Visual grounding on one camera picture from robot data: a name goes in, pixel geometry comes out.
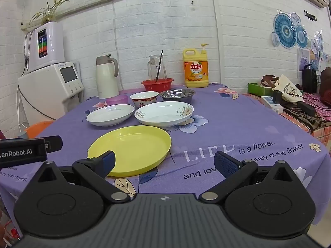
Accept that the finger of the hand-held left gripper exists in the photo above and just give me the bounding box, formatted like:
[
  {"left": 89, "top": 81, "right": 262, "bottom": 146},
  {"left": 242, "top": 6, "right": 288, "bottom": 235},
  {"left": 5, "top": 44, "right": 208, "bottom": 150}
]
[{"left": 44, "top": 135, "right": 63, "bottom": 152}]

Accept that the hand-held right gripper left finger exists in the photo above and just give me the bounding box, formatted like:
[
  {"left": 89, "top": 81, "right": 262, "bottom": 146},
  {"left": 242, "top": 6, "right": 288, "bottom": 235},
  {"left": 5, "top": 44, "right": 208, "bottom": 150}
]
[{"left": 31, "top": 151, "right": 131, "bottom": 203}]

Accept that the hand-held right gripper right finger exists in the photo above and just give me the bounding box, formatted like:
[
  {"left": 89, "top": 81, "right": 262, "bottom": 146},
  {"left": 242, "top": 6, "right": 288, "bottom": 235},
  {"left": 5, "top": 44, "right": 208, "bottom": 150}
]
[{"left": 199, "top": 151, "right": 304, "bottom": 204}]

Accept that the yellow plastic plate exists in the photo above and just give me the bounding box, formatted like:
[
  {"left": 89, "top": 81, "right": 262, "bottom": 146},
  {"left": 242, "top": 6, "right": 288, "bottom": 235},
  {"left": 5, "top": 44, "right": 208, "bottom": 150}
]
[{"left": 87, "top": 125, "right": 172, "bottom": 178}]

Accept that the white plate with blue rim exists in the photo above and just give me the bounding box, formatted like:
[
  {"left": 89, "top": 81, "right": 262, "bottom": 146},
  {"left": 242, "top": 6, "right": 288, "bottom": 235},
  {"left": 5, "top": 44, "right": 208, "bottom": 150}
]
[{"left": 85, "top": 103, "right": 136, "bottom": 127}]

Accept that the white floral plate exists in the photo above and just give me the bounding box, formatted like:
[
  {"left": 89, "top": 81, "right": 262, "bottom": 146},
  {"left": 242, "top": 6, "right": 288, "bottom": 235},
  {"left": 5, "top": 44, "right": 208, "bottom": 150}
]
[{"left": 134, "top": 101, "right": 194, "bottom": 129}]

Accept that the red and white ceramic bowl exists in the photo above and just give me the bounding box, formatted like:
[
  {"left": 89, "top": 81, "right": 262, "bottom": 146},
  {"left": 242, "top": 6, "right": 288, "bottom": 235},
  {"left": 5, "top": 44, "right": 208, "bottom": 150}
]
[{"left": 130, "top": 91, "right": 159, "bottom": 109}]

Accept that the stainless steel bowl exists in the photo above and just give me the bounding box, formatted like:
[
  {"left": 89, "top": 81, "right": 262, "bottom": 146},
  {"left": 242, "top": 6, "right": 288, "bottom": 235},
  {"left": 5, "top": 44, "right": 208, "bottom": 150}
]
[{"left": 159, "top": 89, "right": 196, "bottom": 105}]

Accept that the orange plastic stool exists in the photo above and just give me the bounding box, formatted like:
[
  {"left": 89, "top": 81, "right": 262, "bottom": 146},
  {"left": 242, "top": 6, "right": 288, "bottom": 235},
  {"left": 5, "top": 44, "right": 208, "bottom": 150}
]
[{"left": 24, "top": 120, "right": 55, "bottom": 139}]

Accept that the purple floral tablecloth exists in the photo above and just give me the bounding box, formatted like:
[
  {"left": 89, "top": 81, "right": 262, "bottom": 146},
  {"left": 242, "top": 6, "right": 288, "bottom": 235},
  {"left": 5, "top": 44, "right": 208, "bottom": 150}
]
[{"left": 0, "top": 83, "right": 331, "bottom": 234}]

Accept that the white water dispenser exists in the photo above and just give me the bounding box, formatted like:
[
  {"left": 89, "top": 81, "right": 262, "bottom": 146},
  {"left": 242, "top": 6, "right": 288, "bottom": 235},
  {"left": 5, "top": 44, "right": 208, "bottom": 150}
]
[{"left": 18, "top": 61, "right": 84, "bottom": 126}]

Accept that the purple plastic bowl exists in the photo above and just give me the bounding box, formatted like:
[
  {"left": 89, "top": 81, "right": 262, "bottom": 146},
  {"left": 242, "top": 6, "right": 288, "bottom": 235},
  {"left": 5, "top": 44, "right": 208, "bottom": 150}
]
[{"left": 106, "top": 95, "right": 129, "bottom": 106}]

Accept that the white power strip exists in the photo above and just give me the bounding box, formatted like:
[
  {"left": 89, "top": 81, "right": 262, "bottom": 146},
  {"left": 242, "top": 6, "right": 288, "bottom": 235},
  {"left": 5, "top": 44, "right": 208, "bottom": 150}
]
[{"left": 261, "top": 96, "right": 284, "bottom": 114}]

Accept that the white thermos jug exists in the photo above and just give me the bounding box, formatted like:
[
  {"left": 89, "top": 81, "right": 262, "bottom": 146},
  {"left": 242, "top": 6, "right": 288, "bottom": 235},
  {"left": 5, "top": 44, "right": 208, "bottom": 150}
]
[{"left": 96, "top": 54, "right": 120, "bottom": 99}]

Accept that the green box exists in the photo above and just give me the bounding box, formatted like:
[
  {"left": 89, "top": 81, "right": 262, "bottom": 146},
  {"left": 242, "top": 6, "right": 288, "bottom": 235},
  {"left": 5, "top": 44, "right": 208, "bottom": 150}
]
[{"left": 247, "top": 83, "right": 275, "bottom": 98}]

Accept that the red plastic bowl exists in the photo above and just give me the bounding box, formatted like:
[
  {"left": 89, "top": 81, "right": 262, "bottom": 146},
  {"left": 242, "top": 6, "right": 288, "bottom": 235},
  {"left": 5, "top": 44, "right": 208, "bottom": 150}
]
[{"left": 141, "top": 78, "right": 174, "bottom": 93}]

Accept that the white water purifier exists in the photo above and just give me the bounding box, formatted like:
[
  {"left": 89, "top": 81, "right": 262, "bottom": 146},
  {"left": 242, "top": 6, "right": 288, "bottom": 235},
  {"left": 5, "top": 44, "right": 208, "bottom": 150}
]
[{"left": 24, "top": 21, "right": 65, "bottom": 73}]

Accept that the yellow detergent bottle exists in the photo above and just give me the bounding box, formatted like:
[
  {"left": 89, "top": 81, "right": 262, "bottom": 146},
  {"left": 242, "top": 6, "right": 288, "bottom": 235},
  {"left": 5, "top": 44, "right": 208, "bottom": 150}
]
[{"left": 183, "top": 44, "right": 209, "bottom": 88}]

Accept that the black power brick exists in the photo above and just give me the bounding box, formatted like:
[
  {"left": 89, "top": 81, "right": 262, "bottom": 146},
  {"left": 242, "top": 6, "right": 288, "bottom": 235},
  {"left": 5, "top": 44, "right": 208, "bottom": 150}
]
[{"left": 297, "top": 101, "right": 317, "bottom": 117}]

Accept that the cream tote bag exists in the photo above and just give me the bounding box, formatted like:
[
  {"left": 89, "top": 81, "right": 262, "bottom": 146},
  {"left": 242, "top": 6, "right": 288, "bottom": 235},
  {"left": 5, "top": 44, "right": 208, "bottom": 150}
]
[{"left": 261, "top": 74, "right": 305, "bottom": 103}]

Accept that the pink patterned bed cover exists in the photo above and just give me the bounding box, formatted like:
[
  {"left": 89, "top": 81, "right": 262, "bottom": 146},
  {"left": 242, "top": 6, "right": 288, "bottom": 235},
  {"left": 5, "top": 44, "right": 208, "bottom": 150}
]
[{"left": 243, "top": 90, "right": 331, "bottom": 146}]

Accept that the clear glass jug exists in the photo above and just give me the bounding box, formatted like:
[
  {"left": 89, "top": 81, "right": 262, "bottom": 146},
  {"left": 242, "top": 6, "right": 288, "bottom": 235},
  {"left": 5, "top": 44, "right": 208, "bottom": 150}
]
[{"left": 147, "top": 55, "right": 167, "bottom": 81}]

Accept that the black stirring stick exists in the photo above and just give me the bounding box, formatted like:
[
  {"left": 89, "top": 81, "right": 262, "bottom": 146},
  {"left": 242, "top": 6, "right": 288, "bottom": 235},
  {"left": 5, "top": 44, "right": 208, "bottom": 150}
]
[{"left": 155, "top": 50, "right": 164, "bottom": 82}]

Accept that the black speaker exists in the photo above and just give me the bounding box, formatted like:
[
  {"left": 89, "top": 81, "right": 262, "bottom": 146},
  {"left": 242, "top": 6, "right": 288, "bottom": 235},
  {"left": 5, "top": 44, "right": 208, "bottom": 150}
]
[{"left": 302, "top": 64, "right": 318, "bottom": 94}]

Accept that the potted green plant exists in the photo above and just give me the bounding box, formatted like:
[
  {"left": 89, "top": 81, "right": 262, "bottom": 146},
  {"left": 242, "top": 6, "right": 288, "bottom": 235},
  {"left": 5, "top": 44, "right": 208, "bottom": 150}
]
[{"left": 30, "top": 0, "right": 70, "bottom": 25}]

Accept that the brown bag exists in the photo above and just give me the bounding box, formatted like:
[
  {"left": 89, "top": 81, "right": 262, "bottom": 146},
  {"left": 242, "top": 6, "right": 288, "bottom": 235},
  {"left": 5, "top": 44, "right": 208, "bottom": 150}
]
[{"left": 319, "top": 67, "right": 331, "bottom": 99}]

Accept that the large blue paper fan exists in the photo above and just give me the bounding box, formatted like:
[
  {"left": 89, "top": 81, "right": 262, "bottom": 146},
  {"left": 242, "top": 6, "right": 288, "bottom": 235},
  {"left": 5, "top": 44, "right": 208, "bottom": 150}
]
[{"left": 273, "top": 12, "right": 297, "bottom": 49}]

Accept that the small blue paper fan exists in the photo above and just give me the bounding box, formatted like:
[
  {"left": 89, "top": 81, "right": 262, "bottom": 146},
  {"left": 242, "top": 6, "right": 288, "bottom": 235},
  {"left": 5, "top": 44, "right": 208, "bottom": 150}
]
[{"left": 295, "top": 25, "right": 310, "bottom": 49}]

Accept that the wall picture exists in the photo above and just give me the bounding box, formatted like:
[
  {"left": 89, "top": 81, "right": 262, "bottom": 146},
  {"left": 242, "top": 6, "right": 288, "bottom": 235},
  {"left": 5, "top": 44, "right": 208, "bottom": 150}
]
[{"left": 297, "top": 48, "right": 311, "bottom": 72}]

